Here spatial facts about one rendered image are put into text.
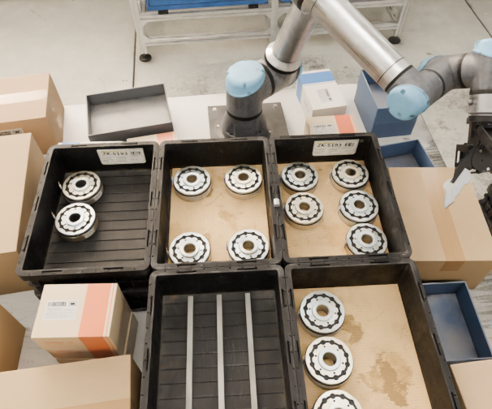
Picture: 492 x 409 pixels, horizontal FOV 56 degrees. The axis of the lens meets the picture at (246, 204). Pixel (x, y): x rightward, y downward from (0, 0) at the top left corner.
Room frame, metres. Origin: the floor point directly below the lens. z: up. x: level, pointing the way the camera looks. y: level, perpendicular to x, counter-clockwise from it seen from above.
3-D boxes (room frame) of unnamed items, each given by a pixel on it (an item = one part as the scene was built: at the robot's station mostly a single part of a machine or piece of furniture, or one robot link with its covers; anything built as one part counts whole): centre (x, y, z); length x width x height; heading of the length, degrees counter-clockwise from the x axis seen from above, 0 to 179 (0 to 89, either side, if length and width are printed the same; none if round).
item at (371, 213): (0.71, -0.30, 0.86); 0.10 x 0.10 x 0.01
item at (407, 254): (0.71, -0.22, 0.92); 0.40 x 0.30 x 0.02; 3
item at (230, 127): (1.11, 0.01, 0.80); 0.15 x 0.15 x 0.10
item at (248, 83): (1.12, 0.00, 0.91); 0.13 x 0.12 x 0.14; 133
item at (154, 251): (0.69, 0.08, 0.92); 0.40 x 0.30 x 0.02; 3
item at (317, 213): (0.70, -0.15, 0.86); 0.10 x 0.10 x 0.01
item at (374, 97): (1.22, -0.48, 0.81); 0.20 x 0.15 x 0.07; 7
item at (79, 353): (0.40, 0.36, 0.81); 0.16 x 0.12 x 0.07; 89
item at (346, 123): (1.09, -0.29, 0.74); 0.16 x 0.12 x 0.07; 95
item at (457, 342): (0.43, -0.50, 0.74); 0.20 x 0.15 x 0.07; 3
